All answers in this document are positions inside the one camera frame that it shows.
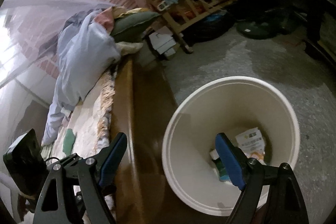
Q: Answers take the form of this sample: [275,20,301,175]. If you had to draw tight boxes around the green white snack wrapper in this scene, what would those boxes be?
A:
[63,128,76,156]

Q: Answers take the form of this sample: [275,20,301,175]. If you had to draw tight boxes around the white plastic trash bucket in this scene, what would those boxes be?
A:
[161,76,301,217]

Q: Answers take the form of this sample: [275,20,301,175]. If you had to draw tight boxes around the white printed packet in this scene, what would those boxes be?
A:
[235,127,266,164]

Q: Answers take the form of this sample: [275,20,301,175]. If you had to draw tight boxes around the pink fringed bed blanket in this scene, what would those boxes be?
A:
[41,70,117,165]

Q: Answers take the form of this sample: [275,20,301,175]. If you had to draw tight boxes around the light blue duvet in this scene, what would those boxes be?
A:
[42,7,121,145]

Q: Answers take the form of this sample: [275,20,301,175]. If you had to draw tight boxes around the white cardboard boxes stack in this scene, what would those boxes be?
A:
[144,26,178,61]

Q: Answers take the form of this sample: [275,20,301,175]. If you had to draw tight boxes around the black fan base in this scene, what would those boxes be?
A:
[236,20,280,40]

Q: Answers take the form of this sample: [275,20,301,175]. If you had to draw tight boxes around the dark green pillow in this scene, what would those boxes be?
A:
[110,11,161,37]

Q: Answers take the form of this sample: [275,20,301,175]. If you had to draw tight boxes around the white mosquito net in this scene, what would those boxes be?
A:
[1,0,111,86]

